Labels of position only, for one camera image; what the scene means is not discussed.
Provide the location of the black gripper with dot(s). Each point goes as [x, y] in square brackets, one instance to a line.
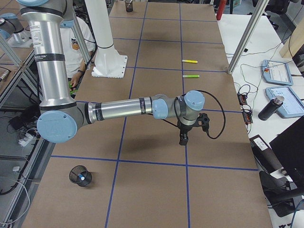
[184, 128]

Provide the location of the green highlighter pen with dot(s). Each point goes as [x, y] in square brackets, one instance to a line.
[190, 76]

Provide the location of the brown paper table mat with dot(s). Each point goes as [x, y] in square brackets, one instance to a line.
[141, 176]

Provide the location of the teach pendant near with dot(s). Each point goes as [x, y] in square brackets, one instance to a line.
[292, 105]

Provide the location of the black water bottle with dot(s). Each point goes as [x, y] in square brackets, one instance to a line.
[273, 105]

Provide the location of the yellow highlighter pen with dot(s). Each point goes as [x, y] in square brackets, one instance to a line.
[190, 61]

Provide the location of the black mesh cup near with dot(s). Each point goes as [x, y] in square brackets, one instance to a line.
[73, 176]

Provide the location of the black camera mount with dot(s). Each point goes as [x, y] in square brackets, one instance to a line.
[203, 122]

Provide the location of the person in white shirt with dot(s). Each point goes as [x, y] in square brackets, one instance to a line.
[75, 64]

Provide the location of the aluminium frame post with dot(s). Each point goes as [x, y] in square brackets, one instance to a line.
[255, 17]

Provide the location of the black mesh cup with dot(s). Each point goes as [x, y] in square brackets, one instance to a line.
[73, 176]
[129, 5]

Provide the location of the teach pendant far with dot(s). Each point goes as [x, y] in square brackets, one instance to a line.
[276, 72]

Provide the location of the white camera stand pedestal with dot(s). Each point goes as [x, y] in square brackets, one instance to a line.
[108, 62]

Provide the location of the teach pendant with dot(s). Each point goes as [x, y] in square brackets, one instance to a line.
[292, 105]
[276, 72]

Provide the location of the black monitor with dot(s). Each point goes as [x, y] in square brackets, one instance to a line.
[288, 147]

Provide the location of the black mesh cup far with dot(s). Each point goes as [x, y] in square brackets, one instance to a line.
[129, 5]

